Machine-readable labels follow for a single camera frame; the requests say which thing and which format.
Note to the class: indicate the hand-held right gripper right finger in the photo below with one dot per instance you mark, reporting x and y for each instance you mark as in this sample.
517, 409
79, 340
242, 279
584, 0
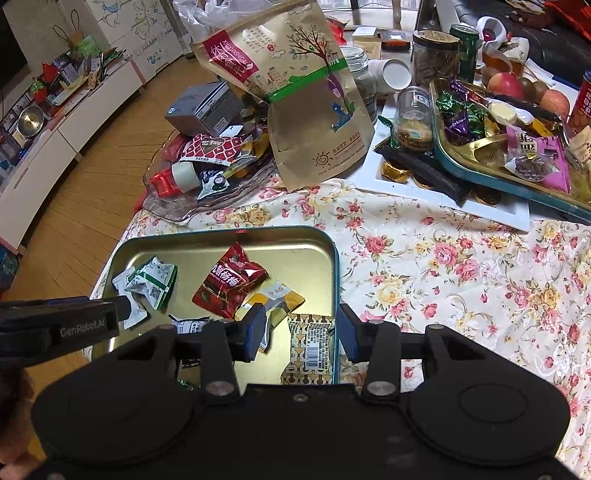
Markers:
348, 334

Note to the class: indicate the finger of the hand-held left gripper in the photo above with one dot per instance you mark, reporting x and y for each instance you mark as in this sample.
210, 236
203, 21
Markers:
123, 308

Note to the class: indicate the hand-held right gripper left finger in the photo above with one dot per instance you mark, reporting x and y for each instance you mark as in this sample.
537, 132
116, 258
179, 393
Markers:
258, 332

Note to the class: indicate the brown patterned snack packet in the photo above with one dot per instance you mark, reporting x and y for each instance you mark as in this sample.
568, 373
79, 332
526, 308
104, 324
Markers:
314, 350

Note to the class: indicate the green snack packet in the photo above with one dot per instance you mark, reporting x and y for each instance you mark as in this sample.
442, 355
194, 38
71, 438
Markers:
154, 284

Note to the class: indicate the yellow grey snack packet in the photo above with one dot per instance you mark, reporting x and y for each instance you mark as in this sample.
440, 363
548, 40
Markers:
281, 295

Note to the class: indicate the dark red snack packet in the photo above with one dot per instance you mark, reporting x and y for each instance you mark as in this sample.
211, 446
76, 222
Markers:
226, 286

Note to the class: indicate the white blue snack packet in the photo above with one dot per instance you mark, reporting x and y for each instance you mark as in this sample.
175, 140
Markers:
189, 326

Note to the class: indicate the teal gold tin tray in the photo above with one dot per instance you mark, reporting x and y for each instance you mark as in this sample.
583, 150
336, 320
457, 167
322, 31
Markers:
194, 249

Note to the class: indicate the person's left hand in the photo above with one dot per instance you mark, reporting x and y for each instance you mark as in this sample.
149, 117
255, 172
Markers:
14, 406

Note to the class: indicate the floral tablecloth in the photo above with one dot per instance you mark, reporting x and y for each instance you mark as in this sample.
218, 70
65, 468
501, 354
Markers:
438, 277

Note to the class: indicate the glass plate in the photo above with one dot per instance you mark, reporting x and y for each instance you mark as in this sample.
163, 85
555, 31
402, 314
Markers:
184, 210

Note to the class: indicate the white bottle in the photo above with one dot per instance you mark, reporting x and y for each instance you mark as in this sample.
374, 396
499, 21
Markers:
187, 176

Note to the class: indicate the white green cartoon packet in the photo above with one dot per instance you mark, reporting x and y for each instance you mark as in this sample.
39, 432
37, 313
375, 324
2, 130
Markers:
213, 182

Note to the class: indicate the small gold wrapped sweet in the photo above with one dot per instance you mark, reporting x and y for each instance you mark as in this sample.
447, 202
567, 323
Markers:
396, 173

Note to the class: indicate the white cabinet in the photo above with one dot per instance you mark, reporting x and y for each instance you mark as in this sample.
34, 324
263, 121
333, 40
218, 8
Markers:
69, 138

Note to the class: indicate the red patterned snack packet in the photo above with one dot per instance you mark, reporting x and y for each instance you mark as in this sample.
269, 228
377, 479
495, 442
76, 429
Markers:
212, 148

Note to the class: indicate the black snack packet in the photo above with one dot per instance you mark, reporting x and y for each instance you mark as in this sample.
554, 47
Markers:
425, 168

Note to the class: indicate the white flat tray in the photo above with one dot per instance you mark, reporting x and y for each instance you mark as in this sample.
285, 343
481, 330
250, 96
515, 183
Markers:
489, 214

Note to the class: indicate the gold chocolate coin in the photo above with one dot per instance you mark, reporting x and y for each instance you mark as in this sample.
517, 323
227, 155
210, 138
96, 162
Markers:
488, 198

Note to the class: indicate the sweets-filled teal tin tray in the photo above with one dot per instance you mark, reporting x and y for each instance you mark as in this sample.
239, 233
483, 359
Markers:
466, 168

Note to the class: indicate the metal bowl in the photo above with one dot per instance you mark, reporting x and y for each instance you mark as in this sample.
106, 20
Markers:
31, 120

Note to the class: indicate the grey cardboard box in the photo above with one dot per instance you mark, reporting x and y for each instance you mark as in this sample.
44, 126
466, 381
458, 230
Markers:
203, 108

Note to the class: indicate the glass cookie jar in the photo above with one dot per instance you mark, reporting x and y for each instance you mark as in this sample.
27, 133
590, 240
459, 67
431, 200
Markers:
413, 124

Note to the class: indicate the kraft paper snack bag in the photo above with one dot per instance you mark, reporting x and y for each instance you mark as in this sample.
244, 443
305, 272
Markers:
304, 115

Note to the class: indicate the purple foil candy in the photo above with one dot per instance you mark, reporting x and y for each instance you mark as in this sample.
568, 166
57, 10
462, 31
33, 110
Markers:
461, 124

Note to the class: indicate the green wrapped sweet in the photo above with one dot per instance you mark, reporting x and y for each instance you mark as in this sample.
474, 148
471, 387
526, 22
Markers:
449, 101

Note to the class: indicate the glass jar white lid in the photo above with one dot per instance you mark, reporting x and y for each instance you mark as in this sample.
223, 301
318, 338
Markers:
362, 78

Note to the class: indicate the green gift bag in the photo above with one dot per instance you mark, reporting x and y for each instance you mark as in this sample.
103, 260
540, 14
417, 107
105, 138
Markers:
87, 47

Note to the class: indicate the white paper cup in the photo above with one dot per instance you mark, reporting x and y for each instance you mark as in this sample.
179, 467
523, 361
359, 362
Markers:
396, 74

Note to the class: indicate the pink snack packet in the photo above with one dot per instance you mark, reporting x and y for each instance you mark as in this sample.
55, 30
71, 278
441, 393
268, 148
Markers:
535, 143

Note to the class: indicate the white drawing board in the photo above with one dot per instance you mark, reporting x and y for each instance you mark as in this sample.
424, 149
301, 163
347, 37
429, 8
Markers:
152, 41

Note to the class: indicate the black television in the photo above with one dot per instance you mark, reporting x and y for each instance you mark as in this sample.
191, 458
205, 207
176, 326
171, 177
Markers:
11, 46

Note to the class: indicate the large jar with brown lid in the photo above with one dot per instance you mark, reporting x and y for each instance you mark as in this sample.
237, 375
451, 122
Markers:
436, 60

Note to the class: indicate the red apple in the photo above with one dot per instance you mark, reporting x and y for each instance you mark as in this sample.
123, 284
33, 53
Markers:
505, 85
556, 104

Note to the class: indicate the beige small packet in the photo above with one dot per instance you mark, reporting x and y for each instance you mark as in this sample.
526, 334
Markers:
581, 150

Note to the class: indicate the white plastic bag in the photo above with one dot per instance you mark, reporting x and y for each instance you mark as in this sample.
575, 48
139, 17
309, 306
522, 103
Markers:
203, 18

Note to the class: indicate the green can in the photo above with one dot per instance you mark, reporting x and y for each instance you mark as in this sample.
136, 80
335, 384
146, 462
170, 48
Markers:
466, 55

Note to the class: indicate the brown kiwi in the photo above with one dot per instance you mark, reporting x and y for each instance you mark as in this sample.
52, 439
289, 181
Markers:
532, 90

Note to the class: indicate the black sofa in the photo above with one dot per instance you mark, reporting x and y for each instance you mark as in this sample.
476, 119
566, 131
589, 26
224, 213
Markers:
554, 50

